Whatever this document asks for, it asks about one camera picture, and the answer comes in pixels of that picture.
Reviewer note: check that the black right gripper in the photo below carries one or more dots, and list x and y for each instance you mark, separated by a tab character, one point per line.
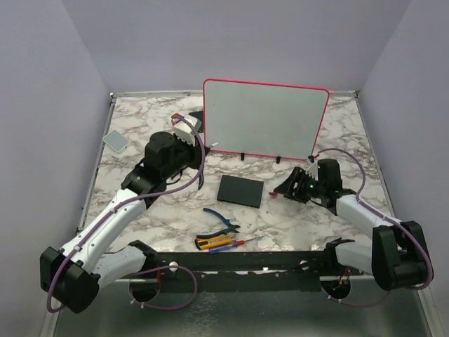
287	187

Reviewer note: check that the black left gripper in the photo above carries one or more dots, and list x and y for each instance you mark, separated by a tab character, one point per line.
195	151

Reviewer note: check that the pink framed whiteboard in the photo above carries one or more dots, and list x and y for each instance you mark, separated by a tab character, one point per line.
263	119

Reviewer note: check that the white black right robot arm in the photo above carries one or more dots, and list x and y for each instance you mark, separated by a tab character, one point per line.
397	256

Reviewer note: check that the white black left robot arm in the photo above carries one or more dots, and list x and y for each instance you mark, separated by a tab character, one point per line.
75	273

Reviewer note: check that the red blue screwdriver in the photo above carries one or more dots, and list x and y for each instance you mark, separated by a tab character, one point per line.
232	245

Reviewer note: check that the small white square box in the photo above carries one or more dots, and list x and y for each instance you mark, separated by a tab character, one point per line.
116	141

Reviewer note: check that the yellow black utility knife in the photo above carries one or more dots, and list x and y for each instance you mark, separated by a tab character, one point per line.
205	244

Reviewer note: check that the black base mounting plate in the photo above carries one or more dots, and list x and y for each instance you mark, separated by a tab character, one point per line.
235	271

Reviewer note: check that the black handled wire stripper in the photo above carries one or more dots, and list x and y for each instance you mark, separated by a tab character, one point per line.
176	179

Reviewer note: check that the black wire whiteboard stand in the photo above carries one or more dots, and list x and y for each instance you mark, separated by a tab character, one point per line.
244	155

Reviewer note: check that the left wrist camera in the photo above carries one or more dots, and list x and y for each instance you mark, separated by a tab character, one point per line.
186	128

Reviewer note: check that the black flat network switch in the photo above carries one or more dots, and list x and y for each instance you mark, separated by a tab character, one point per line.
241	191

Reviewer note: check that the black rear network switch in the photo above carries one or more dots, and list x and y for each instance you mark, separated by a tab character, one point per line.
198	115

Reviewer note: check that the blue handled cutting pliers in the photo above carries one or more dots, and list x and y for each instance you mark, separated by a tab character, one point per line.
227	222

